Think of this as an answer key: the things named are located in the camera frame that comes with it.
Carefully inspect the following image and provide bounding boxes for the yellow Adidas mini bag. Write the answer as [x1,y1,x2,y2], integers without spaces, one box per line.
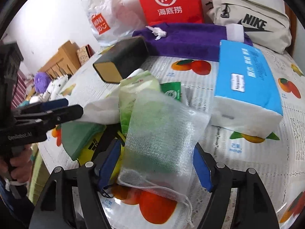
[78,127,126,188]

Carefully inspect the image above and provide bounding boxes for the green cloth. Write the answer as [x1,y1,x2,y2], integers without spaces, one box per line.
[62,122,106,161]

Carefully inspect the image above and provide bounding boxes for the white cloth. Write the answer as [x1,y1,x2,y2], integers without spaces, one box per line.
[78,84,120,125]

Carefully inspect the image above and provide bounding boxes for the white mesh pouch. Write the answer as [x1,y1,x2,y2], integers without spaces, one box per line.
[118,90,210,225]

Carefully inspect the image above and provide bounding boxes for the green wet wipes pack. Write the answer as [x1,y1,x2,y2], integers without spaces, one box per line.
[118,71,161,136]

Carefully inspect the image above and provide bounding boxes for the dark green gold box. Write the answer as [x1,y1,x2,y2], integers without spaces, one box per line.
[92,37,149,84]

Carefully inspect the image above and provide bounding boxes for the green sachet packet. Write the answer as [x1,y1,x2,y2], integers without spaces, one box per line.
[160,82,181,101]

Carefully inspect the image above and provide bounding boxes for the person's left hand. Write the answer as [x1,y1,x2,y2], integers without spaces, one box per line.
[10,145,33,183]

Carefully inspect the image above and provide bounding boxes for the white plush toy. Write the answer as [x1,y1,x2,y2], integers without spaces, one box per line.
[30,75,69,104]

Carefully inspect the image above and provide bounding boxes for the purple plush toy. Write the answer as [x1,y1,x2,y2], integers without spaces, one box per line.
[34,72,51,94]

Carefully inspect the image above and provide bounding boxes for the brown patterned box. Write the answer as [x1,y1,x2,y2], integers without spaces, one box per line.
[76,44,95,66]

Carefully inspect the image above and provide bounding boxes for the fruit print tablecloth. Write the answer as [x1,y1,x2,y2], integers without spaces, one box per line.
[38,44,304,228]

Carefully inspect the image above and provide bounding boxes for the blue tissue pack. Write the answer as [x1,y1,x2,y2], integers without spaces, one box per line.
[211,40,283,139]

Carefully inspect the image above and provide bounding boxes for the white Miniso plastic bag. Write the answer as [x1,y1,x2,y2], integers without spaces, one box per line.
[81,0,145,48]

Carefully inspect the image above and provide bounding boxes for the purple fabric storage tray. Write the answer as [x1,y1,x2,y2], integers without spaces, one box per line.
[132,22,254,62]

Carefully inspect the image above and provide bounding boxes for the crumpled white tissue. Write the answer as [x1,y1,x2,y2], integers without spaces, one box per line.
[145,26,167,40]

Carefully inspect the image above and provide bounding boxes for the white sponge block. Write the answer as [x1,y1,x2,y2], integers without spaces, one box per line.
[225,23,245,43]

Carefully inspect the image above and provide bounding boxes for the beige Nike bag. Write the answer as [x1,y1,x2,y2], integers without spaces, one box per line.
[207,0,292,54]

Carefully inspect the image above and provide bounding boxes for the red Haidilao paper bag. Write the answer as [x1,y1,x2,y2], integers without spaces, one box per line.
[139,0,204,26]

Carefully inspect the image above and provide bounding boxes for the brown wooden door frame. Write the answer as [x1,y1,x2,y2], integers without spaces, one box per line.
[285,3,297,56]

